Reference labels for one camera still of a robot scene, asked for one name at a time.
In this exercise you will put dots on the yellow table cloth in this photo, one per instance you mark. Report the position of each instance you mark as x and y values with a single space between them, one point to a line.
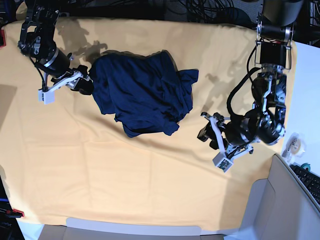
67 160

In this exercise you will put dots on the black keyboard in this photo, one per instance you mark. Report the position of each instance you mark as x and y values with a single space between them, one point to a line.
310 180

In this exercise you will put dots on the teal tape roll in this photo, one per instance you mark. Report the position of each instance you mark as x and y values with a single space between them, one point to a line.
306 166

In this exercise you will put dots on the red clamp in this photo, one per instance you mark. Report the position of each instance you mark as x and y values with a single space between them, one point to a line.
13 213
2 38

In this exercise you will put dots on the beige cardboard box bottom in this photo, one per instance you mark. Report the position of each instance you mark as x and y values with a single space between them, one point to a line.
80 229

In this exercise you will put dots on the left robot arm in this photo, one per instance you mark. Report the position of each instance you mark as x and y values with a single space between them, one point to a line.
265 122

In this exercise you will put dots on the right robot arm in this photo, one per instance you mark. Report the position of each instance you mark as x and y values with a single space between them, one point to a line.
37 43

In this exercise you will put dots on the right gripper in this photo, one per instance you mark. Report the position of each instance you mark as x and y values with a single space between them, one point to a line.
76 79

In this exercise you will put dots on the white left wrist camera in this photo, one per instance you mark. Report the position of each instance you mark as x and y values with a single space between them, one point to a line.
222 162

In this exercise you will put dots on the dark blue long-sleeve shirt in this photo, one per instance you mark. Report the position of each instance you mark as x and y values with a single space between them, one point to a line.
146 94

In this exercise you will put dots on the red clamp top left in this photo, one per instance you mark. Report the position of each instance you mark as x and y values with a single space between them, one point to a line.
2 38

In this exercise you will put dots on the beige cardboard box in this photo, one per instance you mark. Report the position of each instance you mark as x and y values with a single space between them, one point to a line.
80 229
280 207

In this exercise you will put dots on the beige cardboard box right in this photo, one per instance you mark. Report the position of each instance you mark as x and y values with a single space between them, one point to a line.
280 207

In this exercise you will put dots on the red clamp bottom left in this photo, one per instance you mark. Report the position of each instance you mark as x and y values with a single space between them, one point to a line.
13 213

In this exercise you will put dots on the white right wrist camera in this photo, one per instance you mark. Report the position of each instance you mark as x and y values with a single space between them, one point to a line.
47 97

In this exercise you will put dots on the clear tape dispenser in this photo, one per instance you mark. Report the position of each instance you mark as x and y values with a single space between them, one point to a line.
295 146

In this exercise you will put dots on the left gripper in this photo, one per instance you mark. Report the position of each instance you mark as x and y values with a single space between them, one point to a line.
226 137

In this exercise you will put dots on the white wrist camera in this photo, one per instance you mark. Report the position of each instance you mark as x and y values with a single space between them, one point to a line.
47 97
222 162

